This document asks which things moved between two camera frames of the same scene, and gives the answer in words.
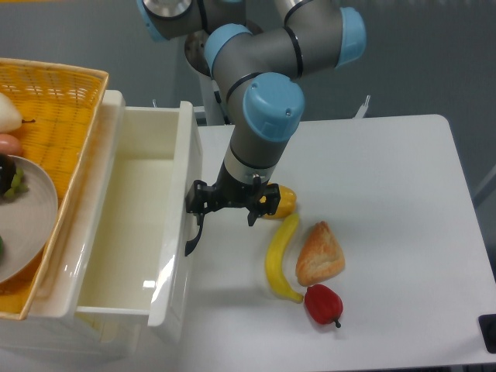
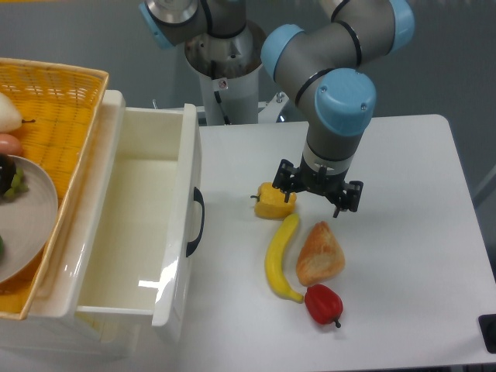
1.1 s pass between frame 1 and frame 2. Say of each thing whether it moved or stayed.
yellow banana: stayed
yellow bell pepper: stayed
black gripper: moved
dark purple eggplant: stayed
